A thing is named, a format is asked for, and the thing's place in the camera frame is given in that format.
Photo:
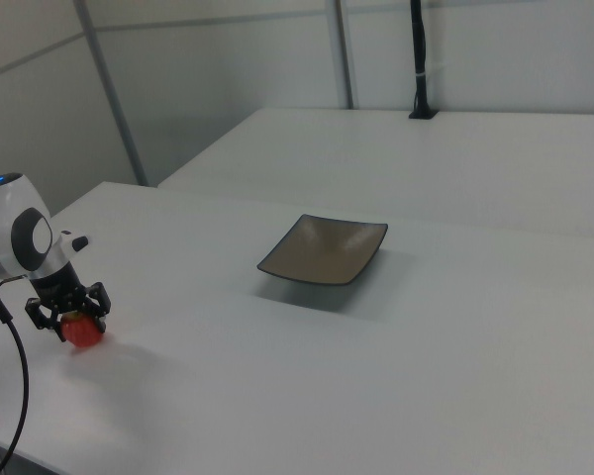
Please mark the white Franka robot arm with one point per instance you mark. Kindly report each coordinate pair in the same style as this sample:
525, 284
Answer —
5, 232

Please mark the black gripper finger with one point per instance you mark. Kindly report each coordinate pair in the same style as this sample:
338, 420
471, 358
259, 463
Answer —
101, 304
42, 319

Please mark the black pole with clamp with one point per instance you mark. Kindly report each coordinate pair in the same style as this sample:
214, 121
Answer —
420, 49

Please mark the square brown ceramic plate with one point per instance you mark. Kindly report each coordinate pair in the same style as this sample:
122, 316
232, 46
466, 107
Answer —
322, 252

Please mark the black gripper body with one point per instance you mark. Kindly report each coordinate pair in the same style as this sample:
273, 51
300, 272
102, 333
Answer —
59, 292

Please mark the red apple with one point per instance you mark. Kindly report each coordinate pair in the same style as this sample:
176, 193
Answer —
81, 332

